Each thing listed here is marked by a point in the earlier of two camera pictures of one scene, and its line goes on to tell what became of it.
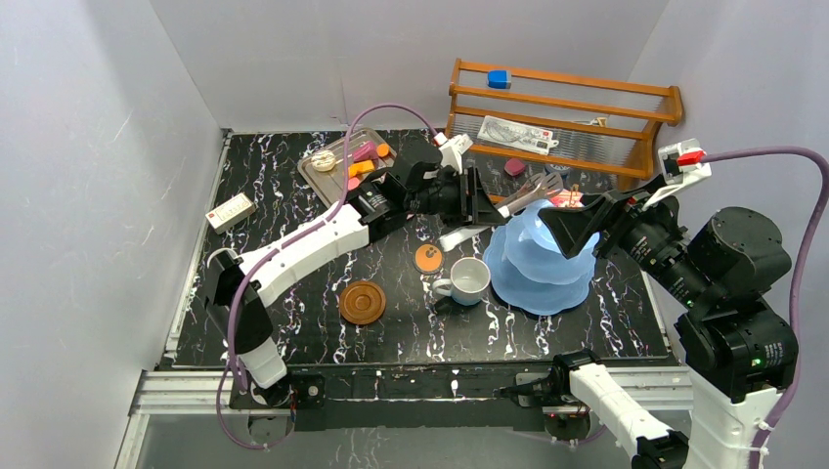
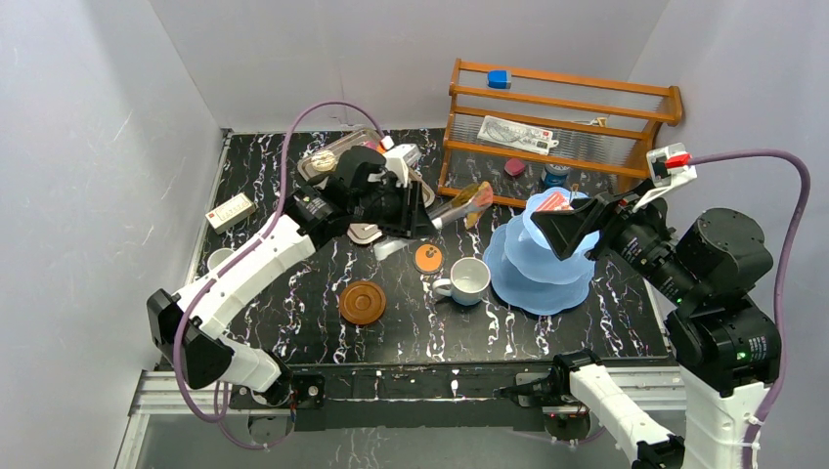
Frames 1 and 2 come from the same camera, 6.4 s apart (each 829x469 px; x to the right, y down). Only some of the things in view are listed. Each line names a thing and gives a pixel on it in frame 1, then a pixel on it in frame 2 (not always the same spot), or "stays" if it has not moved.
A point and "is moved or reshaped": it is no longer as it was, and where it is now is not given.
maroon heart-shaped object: x=513 y=167 stays
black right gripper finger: x=575 y=229 stays
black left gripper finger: x=484 y=207 to x=421 y=225
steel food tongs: x=542 y=186 is moved or reshaped
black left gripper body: x=466 y=198 to x=402 y=209
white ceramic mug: x=470 y=278 stays
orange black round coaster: x=428 y=258 stays
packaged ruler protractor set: x=517 y=135 stays
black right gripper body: x=655 y=244 stays
